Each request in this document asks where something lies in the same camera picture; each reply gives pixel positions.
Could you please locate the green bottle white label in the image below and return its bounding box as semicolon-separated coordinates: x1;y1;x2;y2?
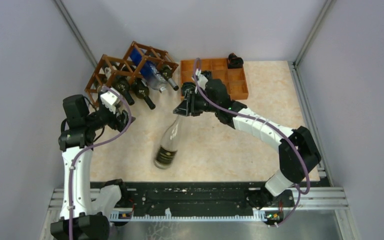
104;66;136;107

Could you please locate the clear glass wine bottle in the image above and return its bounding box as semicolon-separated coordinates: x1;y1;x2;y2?
154;115;184;169

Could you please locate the blue square glass bottle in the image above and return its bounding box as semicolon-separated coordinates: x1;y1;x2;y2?
129;48;167;93

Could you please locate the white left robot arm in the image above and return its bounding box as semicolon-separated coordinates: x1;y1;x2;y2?
50;91;134;240

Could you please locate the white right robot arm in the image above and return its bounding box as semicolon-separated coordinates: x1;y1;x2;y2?
173;79;322;201

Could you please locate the green bottle silver neck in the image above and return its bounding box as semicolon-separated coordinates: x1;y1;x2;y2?
94;77;108;94

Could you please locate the green bottle upper rack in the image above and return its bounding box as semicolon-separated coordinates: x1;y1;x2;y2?
160;65;179;91

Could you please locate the green bottle black neck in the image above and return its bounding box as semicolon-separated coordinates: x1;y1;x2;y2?
131;78;156;110

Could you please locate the brown wooden wine rack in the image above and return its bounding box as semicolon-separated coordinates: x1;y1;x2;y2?
84;41;179;107

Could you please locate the wooden compartment tray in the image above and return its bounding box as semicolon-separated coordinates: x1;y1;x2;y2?
180;58;249;100

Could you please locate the black object behind tray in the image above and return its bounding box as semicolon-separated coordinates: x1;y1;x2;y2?
227;53;244;69

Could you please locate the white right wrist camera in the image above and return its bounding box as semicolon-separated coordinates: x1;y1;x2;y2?
196;74;209;91

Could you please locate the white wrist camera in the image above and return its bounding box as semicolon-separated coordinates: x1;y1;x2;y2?
196;74;209;91
100;91;120;115

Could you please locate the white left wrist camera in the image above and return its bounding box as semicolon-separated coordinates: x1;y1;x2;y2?
100;91;120;115

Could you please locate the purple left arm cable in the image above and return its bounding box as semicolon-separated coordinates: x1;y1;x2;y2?
66;85;133;240

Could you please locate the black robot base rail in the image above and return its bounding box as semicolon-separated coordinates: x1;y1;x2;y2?
117;182;296;217

